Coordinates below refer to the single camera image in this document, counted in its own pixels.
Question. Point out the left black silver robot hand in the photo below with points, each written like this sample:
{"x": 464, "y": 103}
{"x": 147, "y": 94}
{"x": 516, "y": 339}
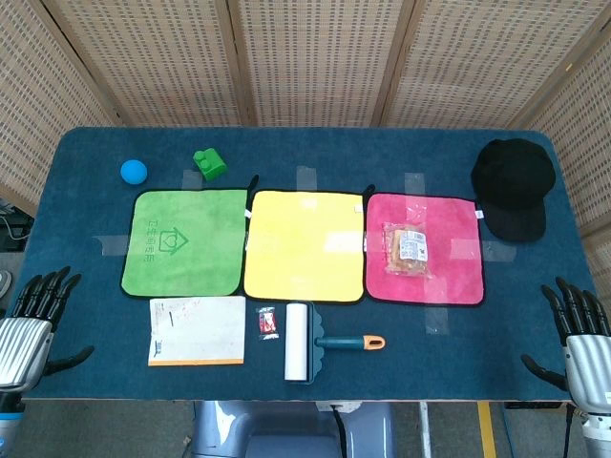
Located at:
{"x": 26, "y": 348}

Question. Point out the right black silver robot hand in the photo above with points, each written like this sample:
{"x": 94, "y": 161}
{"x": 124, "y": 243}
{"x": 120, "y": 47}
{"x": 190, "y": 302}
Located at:
{"x": 589, "y": 367}

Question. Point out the clear tape strip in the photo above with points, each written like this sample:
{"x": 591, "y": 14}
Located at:
{"x": 306, "y": 177}
{"x": 499, "y": 251}
{"x": 111, "y": 244}
{"x": 436, "y": 319}
{"x": 415, "y": 183}
{"x": 192, "y": 179}

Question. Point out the packaged snack bag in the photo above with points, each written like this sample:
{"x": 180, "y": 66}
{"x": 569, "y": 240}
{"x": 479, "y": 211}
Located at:
{"x": 407, "y": 248}

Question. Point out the green toy building block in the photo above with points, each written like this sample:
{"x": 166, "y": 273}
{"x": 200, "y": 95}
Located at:
{"x": 211, "y": 165}

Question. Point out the white notepad orange edge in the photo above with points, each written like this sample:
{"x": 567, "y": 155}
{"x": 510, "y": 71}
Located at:
{"x": 198, "y": 331}

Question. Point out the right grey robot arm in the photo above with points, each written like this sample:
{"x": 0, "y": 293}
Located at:
{"x": 596, "y": 434}

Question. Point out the blue ball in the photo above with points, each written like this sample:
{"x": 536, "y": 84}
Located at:
{"x": 133, "y": 172}

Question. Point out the teal lint roller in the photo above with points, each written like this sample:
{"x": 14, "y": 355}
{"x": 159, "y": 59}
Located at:
{"x": 298, "y": 341}

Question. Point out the pink microfibre cloth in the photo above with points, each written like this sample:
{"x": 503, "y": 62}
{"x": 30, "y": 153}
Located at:
{"x": 453, "y": 281}

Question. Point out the woven bamboo folding screen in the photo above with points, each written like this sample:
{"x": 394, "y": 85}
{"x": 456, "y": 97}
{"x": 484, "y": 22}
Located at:
{"x": 315, "y": 57}

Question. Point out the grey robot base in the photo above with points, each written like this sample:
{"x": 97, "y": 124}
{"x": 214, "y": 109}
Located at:
{"x": 286, "y": 431}

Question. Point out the black baseball cap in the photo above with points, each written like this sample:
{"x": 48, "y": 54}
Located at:
{"x": 515, "y": 186}

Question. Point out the white table leg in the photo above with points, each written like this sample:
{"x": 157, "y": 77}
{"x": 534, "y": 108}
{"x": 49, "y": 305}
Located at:
{"x": 424, "y": 429}

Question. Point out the small red sauce packet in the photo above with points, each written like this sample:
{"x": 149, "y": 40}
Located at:
{"x": 267, "y": 323}

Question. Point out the yellow microfibre cloth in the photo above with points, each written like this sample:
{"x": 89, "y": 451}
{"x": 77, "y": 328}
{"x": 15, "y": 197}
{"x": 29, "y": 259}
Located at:
{"x": 303, "y": 248}

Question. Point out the green microfibre cloth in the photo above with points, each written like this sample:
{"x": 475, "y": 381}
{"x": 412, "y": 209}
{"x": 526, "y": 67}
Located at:
{"x": 186, "y": 243}

